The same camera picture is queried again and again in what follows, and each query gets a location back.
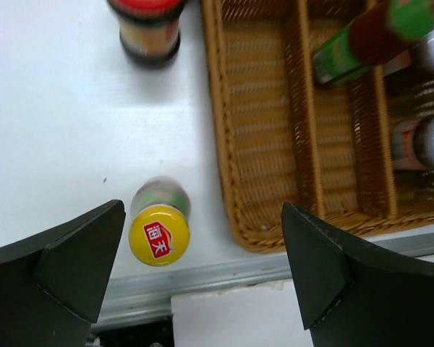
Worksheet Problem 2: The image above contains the pink spice jar white lid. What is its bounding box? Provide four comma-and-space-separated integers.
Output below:
391, 115, 434, 171

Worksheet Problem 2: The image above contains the yellow cap sauce bottle front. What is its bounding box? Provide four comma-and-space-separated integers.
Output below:
128, 176, 191, 267

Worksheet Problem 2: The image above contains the yellow cap sauce bottle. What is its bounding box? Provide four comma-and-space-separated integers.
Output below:
312, 1, 434, 85
128, 176, 191, 267

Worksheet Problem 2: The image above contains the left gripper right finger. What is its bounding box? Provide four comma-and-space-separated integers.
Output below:
281, 203, 434, 346

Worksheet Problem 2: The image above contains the red cap sauce jar front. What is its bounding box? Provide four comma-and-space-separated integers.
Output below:
107, 0, 186, 69

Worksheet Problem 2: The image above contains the woven wicker divided tray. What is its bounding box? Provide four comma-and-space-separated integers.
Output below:
202, 1, 434, 253

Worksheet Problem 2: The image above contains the dark spice jar white lid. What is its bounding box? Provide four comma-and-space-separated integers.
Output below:
411, 30, 434, 74

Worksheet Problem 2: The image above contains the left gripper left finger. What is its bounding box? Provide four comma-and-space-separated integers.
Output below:
0, 200, 126, 346

